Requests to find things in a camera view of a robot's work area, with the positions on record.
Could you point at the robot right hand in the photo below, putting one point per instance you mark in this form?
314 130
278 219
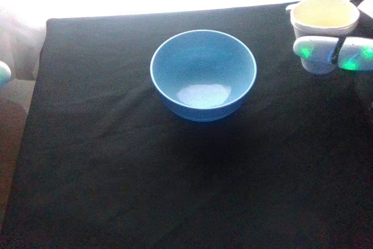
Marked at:
317 49

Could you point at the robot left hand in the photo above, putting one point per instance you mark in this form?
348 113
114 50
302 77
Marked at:
4 74

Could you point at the white paper cup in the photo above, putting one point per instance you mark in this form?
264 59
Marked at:
317 30

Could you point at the light blue bowl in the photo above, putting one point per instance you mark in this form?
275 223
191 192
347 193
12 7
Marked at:
204 71

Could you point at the black table cloth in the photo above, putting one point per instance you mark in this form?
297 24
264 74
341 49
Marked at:
186 173

